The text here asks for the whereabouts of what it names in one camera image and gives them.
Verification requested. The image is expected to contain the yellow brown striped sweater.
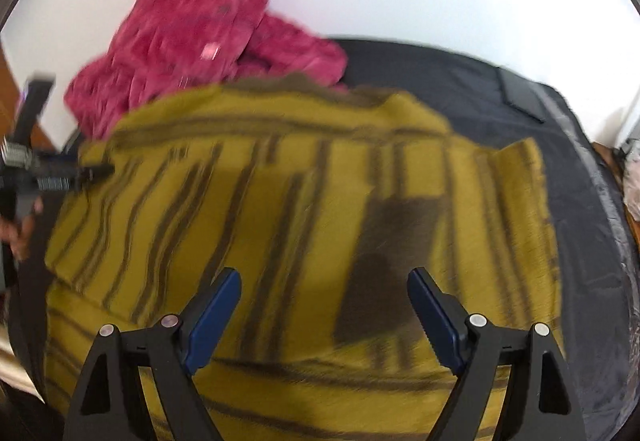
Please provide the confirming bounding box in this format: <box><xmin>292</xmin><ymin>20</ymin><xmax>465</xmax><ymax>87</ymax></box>
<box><xmin>43</xmin><ymin>78</ymin><xmax>561</xmax><ymax>440</ymax></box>

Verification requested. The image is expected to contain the person's left hand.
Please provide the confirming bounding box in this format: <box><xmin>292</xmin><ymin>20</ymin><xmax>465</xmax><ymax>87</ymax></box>
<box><xmin>0</xmin><ymin>197</ymin><xmax>43</xmax><ymax>261</ymax></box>

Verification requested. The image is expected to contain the magenta fleece garment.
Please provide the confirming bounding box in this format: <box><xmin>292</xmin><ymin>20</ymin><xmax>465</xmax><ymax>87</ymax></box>
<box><xmin>64</xmin><ymin>0</ymin><xmax>347</xmax><ymax>138</ymax></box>

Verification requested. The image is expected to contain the dark storage bag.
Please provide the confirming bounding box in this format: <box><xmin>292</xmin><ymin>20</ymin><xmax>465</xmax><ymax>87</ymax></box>
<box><xmin>1</xmin><ymin>41</ymin><xmax>639</xmax><ymax>440</ymax></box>

